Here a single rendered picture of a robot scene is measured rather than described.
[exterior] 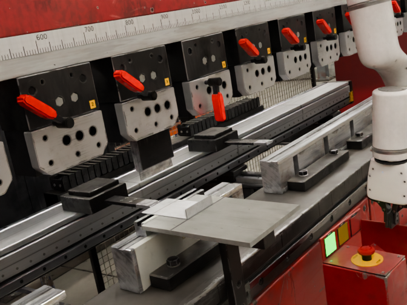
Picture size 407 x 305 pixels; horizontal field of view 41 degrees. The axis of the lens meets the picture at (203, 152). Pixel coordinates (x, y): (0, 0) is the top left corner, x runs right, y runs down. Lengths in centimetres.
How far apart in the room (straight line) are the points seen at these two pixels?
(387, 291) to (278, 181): 42
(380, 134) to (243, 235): 44
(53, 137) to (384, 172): 75
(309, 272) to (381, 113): 45
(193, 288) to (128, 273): 13
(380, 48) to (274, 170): 47
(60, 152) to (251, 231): 36
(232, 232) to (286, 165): 57
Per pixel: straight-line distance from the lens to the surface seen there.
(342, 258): 135
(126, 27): 105
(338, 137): 183
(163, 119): 110
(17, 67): 90
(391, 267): 130
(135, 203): 124
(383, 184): 132
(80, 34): 98
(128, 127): 103
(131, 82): 99
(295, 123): 211
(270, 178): 152
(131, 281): 113
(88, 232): 135
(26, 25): 92
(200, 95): 119
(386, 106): 125
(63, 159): 94
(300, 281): 140
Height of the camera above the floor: 139
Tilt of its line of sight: 14 degrees down
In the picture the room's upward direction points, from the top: 10 degrees counter-clockwise
